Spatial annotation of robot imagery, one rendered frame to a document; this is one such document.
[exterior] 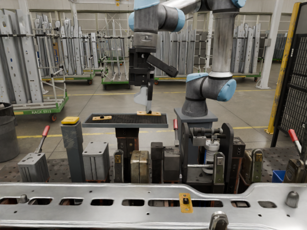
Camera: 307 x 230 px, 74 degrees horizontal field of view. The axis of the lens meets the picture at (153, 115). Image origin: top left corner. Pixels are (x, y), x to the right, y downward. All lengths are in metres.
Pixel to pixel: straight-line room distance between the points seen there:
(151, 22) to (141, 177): 0.54
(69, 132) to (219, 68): 0.76
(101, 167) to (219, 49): 0.73
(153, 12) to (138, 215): 0.60
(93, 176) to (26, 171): 0.26
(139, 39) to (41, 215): 0.61
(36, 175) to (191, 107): 0.79
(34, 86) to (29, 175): 3.86
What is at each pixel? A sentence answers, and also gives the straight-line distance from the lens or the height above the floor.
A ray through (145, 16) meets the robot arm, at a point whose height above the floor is 1.56.
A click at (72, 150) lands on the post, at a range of 1.04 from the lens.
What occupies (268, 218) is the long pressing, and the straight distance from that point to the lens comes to 0.76.
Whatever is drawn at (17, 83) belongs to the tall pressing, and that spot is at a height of 0.72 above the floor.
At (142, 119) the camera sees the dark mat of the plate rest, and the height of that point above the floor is 1.16.
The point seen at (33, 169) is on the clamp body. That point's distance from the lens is 0.93.
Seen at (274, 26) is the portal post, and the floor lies 1.90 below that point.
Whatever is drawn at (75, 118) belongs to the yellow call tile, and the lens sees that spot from 1.00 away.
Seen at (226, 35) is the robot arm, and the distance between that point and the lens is 1.03.
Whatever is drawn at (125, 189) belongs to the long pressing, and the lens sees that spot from 0.78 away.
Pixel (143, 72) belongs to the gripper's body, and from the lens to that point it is 0.65.
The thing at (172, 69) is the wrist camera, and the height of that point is 1.41.
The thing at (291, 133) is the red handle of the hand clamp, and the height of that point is 1.14.
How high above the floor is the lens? 1.50
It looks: 20 degrees down
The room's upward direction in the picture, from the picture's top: straight up
